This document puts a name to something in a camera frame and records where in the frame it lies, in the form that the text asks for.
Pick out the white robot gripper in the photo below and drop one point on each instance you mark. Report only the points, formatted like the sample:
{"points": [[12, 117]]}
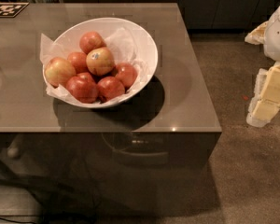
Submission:
{"points": [[278, 34]]}

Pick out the yellow-red apple with sticker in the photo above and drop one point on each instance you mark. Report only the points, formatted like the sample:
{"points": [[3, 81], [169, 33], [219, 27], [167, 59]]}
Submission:
{"points": [[100, 61]]}

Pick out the white paper bowl liner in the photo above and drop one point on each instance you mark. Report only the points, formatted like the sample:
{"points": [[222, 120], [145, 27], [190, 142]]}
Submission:
{"points": [[125, 41]]}

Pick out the red apple right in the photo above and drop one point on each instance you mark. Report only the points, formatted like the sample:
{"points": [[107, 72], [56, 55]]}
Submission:
{"points": [[125, 73]]}

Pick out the red apple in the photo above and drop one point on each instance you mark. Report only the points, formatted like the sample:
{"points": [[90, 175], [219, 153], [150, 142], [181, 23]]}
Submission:
{"points": [[125, 73], [78, 60], [110, 88], [83, 90], [90, 41]]}

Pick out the red apple front centre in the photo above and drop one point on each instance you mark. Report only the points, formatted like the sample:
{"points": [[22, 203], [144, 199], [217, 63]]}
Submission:
{"points": [[110, 88]]}

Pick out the red apple top back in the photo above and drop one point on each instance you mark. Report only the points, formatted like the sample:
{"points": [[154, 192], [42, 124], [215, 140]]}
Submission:
{"points": [[90, 41]]}

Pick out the red apple front left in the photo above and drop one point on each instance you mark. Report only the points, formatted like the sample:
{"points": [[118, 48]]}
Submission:
{"points": [[83, 90]]}

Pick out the red apple middle left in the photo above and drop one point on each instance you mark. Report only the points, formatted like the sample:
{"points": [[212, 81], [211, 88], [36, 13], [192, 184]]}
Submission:
{"points": [[78, 60]]}

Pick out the white ceramic bowl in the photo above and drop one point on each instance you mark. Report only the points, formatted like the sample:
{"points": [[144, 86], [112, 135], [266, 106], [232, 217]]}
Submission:
{"points": [[140, 41]]}

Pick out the yellow-green apple far left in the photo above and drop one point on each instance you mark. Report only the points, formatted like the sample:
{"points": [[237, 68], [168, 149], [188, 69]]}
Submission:
{"points": [[58, 71]]}

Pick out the black white fiducial marker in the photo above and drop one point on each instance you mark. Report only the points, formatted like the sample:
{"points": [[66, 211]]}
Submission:
{"points": [[11, 10]]}

